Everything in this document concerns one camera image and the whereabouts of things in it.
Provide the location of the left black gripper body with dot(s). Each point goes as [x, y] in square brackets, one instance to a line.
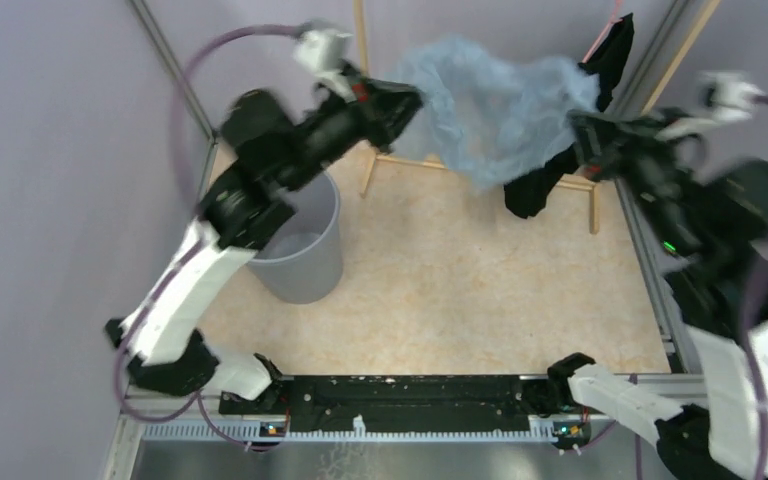
[371, 122]

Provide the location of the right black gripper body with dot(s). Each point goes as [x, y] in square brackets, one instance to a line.
[624, 157]

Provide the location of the light blue trash bag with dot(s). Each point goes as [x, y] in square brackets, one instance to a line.
[486, 118]

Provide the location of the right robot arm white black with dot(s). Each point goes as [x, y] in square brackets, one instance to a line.
[722, 294]

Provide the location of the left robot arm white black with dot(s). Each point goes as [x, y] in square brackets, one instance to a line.
[159, 346]

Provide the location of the grey plastic trash bin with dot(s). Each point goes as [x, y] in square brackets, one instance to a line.
[303, 261]

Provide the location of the black hanging garment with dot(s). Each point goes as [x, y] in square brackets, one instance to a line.
[527, 196]

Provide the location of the pink clothes hanger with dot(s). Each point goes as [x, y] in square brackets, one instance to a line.
[615, 17]

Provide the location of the wooden clothes rack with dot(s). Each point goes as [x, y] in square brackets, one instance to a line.
[704, 10]

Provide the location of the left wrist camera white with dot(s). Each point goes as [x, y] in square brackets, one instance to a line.
[320, 49]

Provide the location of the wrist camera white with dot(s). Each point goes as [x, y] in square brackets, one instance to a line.
[320, 49]
[726, 97]

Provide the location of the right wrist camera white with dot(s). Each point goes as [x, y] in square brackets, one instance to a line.
[726, 97]

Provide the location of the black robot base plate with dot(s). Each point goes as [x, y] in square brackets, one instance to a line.
[413, 404]

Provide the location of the white slotted cable duct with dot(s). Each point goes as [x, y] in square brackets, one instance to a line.
[541, 431]

